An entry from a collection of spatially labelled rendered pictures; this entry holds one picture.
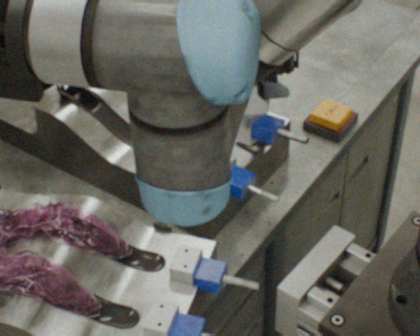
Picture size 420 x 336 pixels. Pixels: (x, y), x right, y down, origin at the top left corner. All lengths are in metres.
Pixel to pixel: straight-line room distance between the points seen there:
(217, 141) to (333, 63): 1.12
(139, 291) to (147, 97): 0.63
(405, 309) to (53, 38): 0.49
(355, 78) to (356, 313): 0.83
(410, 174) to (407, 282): 1.78
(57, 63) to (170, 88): 0.08
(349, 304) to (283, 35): 0.37
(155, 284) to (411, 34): 0.93
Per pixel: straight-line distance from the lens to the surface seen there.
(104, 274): 1.12
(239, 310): 1.48
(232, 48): 0.48
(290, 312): 0.95
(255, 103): 1.20
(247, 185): 1.19
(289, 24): 0.60
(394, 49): 1.72
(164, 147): 0.53
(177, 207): 0.57
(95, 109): 1.34
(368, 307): 0.86
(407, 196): 2.52
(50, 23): 0.51
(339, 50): 1.69
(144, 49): 0.49
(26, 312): 1.07
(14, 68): 0.54
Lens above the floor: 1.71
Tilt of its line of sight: 42 degrees down
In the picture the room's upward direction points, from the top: 2 degrees counter-clockwise
